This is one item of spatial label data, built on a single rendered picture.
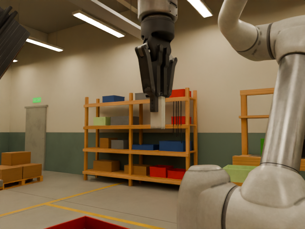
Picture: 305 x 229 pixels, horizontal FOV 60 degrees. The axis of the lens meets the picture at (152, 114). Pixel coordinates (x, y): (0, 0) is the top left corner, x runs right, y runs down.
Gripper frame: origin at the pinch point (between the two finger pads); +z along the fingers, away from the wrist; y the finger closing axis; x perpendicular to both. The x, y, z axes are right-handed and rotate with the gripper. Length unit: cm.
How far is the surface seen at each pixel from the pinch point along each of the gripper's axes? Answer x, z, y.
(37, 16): 686, -329, 340
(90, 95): 586, -102, 457
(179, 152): 264, 48, 433
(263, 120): 113, -19, 510
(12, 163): 638, 83, 263
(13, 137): 967, 25, 413
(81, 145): 621, 44, 452
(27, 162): 647, 84, 304
